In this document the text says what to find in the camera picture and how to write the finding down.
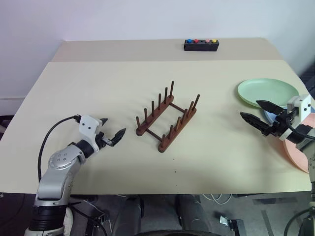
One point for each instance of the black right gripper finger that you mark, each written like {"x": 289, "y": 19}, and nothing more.
{"x": 269, "y": 106}
{"x": 254, "y": 122}

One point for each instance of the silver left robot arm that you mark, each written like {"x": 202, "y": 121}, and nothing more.
{"x": 57, "y": 169}

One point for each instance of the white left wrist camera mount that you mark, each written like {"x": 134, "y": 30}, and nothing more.
{"x": 88, "y": 127}

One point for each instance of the black button box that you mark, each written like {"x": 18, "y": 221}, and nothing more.
{"x": 200, "y": 47}

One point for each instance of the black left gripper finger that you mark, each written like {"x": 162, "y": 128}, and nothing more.
{"x": 103, "y": 121}
{"x": 118, "y": 136}

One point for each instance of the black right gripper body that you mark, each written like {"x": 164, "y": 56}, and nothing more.
{"x": 278, "y": 126}

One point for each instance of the black metal frame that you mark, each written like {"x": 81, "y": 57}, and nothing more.
{"x": 94, "y": 216}

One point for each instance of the brown wooden dish rack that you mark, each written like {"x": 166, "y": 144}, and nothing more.
{"x": 169, "y": 123}

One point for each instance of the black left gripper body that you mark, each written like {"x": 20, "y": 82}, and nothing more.
{"x": 101, "y": 142}

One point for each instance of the black metal bracket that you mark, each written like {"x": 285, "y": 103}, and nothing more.
{"x": 230, "y": 222}

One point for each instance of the black ribbed object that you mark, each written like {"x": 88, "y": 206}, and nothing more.
{"x": 309, "y": 81}

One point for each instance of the red plate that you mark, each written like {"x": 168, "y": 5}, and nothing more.
{"x": 294, "y": 153}

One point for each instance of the blue plate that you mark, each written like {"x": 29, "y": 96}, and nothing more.
{"x": 268, "y": 117}

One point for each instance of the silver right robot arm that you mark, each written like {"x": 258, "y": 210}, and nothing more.
{"x": 310, "y": 152}

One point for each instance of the green plate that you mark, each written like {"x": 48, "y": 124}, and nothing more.
{"x": 265, "y": 91}

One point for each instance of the dark grey rounded shape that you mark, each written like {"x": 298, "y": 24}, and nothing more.
{"x": 194, "y": 214}

